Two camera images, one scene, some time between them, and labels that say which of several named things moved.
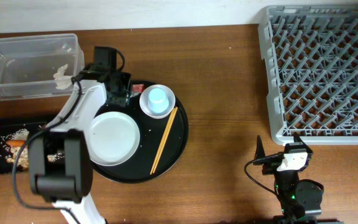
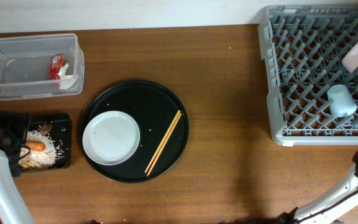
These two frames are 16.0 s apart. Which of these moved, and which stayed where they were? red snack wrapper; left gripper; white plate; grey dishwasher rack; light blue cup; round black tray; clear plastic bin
Moved: left gripper; red snack wrapper; light blue cup
Stayed: round black tray; white plate; grey dishwasher rack; clear plastic bin
